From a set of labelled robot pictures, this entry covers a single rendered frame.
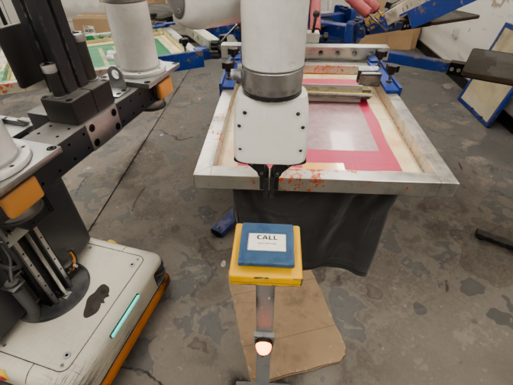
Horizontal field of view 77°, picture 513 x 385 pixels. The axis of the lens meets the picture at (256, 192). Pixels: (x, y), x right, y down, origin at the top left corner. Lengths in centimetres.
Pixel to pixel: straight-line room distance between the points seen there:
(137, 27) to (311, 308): 133
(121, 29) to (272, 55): 53
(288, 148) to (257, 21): 16
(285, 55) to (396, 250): 173
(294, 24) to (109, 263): 136
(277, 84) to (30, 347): 130
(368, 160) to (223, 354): 105
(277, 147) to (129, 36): 52
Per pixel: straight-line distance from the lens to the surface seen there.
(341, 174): 75
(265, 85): 39
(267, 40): 38
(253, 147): 44
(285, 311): 163
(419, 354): 170
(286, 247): 60
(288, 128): 43
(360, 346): 163
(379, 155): 91
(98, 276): 155
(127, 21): 85
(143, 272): 151
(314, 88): 115
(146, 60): 88
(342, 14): 221
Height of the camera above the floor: 142
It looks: 40 degrees down
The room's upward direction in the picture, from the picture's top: straight up
